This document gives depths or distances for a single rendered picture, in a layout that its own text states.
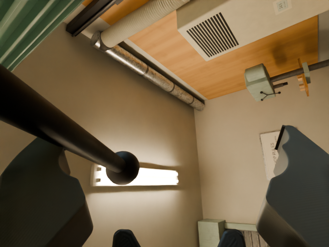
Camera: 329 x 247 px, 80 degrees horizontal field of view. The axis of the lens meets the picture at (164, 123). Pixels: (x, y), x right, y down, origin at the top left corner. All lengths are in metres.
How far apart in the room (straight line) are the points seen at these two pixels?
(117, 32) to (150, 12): 0.36
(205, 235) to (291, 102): 2.13
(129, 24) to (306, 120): 2.41
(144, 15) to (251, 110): 2.14
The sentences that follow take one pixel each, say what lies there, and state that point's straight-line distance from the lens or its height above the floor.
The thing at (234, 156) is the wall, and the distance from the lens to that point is 3.18.
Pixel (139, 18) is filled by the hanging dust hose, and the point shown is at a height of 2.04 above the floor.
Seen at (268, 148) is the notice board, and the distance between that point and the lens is 3.06.
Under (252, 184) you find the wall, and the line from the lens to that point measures 3.09.
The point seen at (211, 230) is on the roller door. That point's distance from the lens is 3.06.
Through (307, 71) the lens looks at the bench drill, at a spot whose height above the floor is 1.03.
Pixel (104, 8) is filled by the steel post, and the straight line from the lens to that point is 1.85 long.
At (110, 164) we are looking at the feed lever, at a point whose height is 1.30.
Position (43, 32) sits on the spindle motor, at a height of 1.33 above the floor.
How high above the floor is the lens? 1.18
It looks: 34 degrees up
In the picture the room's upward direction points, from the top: 105 degrees counter-clockwise
